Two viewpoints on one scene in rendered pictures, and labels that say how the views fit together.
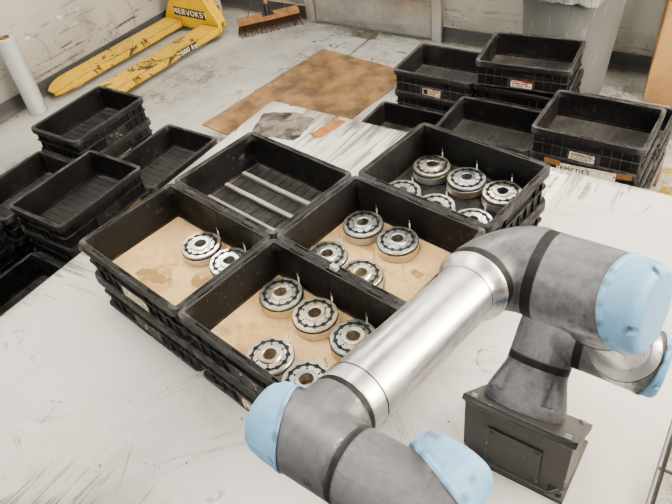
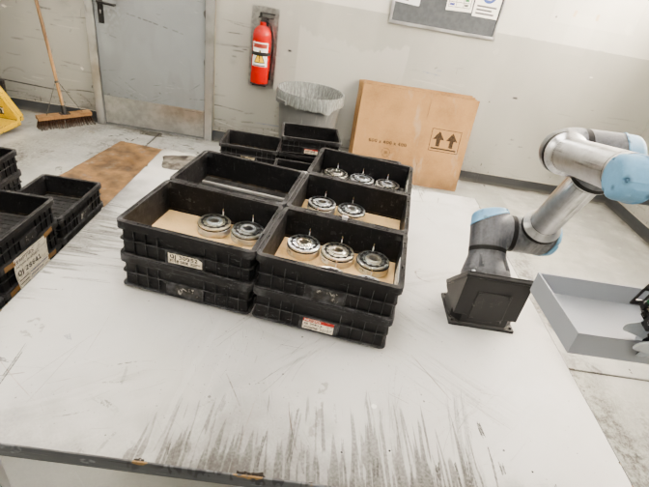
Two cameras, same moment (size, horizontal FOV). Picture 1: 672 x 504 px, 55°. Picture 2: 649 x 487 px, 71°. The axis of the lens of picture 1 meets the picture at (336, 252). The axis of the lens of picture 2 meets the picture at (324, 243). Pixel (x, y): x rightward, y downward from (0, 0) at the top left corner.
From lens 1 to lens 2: 0.94 m
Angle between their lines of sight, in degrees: 34
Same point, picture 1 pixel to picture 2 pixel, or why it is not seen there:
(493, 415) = (486, 280)
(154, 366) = (202, 319)
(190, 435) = (271, 356)
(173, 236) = (177, 221)
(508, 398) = (489, 269)
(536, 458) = (507, 302)
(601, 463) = not seen: hidden behind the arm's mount
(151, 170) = not seen: hidden behind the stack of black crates
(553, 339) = (501, 232)
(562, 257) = (603, 134)
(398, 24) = (178, 128)
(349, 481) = not seen: outside the picture
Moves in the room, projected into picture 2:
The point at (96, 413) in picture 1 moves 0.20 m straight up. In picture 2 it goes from (174, 361) to (172, 300)
